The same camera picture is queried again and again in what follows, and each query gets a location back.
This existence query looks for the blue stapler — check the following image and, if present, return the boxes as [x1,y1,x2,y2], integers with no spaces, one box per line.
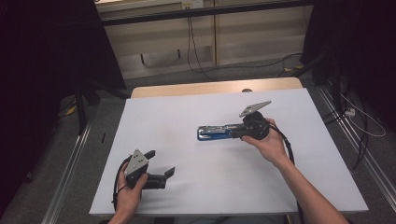
[196,123,247,142]

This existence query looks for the black floor cable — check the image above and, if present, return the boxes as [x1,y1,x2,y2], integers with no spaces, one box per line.
[214,51,304,78]

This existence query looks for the white cable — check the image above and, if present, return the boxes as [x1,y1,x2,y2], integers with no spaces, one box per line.
[339,92,388,138]

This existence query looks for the metal floor rail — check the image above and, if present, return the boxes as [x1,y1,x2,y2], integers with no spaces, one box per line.
[317,86,396,204]
[41,121,93,224]

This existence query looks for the beige cabinet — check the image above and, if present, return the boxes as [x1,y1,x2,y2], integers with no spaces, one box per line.
[93,0,314,80]

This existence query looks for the person's right hand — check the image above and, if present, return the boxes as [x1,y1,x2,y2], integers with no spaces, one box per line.
[241,118,290,168]

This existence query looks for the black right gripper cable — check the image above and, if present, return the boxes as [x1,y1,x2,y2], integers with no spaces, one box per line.
[264,120,306,224]

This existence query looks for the black hanging cables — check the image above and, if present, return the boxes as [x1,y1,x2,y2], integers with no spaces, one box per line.
[186,16,219,82]

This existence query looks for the white wall socket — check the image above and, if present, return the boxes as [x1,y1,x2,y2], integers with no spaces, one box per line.
[181,0,205,10]

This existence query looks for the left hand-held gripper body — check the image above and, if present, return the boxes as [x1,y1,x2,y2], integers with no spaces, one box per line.
[124,148,151,189]

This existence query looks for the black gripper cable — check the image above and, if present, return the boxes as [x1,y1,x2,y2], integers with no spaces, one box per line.
[264,120,306,224]
[111,155,133,213]

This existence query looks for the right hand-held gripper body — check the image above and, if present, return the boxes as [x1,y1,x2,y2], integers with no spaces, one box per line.
[238,100,273,141]

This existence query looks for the black curtain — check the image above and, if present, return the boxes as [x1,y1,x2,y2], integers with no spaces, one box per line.
[299,0,396,133]
[0,0,127,216]

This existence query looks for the black metal stand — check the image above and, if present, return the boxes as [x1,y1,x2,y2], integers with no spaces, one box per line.
[291,49,345,117]
[74,77,132,135]

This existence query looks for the light wooden table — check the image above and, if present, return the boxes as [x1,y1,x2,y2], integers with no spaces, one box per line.
[130,77,304,99]

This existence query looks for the bundle of black cables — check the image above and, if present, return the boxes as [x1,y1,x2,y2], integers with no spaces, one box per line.
[321,78,371,172]

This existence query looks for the black horizontal bar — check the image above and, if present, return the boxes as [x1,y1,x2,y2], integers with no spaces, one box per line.
[100,0,314,27]

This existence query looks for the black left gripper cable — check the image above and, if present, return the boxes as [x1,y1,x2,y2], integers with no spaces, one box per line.
[111,155,133,213]

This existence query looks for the person's left hand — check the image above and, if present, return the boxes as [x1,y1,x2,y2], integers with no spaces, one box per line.
[115,162,150,216]

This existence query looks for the white table cover sheet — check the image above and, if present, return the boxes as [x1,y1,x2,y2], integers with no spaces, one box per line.
[89,88,369,217]

